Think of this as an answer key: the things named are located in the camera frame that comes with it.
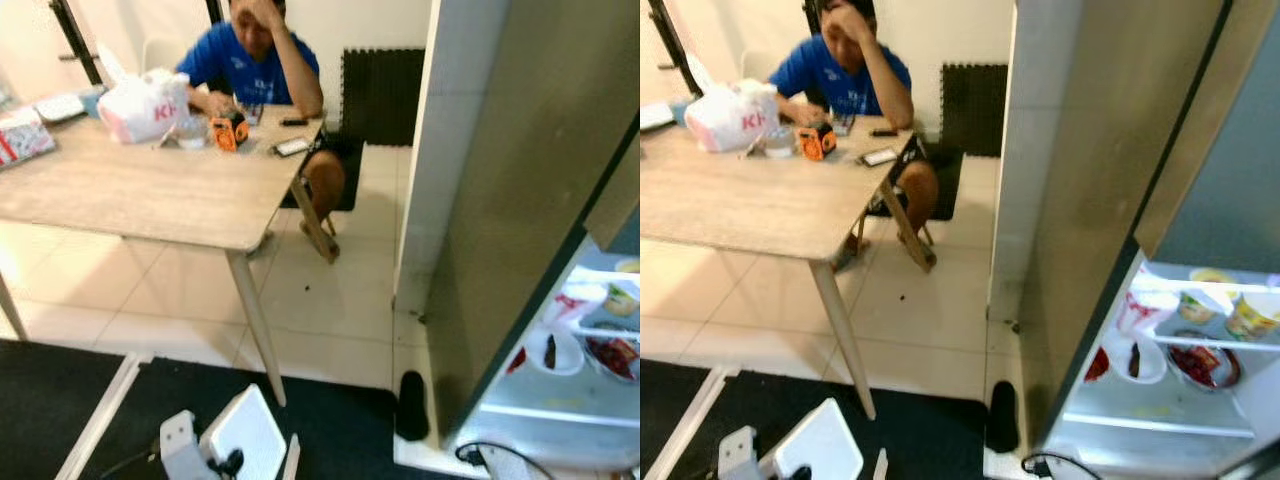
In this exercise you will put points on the glass fridge shelf white trim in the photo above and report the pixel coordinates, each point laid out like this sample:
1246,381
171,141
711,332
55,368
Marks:
590,272
1150,425
1170,283
550,413
1200,341
600,328

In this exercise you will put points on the dark grey fridge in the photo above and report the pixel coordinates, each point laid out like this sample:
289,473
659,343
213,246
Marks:
520,200
1120,200

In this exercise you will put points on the white floor tape strip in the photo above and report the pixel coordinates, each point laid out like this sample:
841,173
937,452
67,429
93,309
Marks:
291,460
690,425
880,465

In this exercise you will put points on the dark grey floor mat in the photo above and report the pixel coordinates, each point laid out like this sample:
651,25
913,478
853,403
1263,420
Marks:
930,440
340,430
45,410
670,420

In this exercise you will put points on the red snack packets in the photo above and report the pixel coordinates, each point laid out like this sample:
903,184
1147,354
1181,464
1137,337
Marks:
615,355
1200,365

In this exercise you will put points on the steel bowl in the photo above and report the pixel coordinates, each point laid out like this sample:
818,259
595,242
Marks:
590,362
1230,372

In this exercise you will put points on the beige green food cup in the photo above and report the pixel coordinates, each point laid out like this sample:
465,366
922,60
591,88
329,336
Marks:
622,300
1195,307

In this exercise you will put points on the white bowl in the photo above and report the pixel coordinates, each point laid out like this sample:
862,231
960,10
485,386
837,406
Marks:
1152,365
570,356

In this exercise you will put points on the yellow round lid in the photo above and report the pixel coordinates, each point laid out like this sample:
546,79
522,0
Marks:
629,265
1210,275

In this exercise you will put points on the dark brown food piece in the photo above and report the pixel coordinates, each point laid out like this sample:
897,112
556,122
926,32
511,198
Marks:
550,352
1134,360

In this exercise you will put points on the light wooden dining table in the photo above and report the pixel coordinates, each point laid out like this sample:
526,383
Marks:
130,190
760,200

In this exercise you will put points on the white plastic bag red print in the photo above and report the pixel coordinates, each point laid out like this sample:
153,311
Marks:
570,305
1140,312

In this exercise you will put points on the small red packet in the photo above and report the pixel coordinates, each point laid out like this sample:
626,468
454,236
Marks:
515,360
1096,367

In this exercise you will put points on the black phone lit screen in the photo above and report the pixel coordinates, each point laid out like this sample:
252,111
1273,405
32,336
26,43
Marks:
880,157
291,147

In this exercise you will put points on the clear plastic cup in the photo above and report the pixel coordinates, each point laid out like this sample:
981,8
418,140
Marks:
190,133
778,145

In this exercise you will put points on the orange black device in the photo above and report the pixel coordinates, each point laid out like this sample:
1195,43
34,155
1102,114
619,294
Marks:
230,132
816,142

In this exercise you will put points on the white plastic bag red letters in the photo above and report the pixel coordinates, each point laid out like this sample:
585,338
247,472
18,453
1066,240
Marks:
730,120
140,110

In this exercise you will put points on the clear storage bin white lid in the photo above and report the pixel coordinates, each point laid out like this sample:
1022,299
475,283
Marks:
655,116
60,107

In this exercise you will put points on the red white striped box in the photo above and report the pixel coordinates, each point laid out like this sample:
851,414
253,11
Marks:
22,135

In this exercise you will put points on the person in blue shirt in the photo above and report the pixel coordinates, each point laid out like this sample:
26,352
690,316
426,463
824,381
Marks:
250,65
840,80

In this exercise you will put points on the black foam puzzle mat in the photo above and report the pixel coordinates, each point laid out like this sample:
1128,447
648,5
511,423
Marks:
975,110
380,95

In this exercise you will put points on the yellow green instant noodle cup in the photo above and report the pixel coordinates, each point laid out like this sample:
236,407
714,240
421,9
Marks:
1250,317

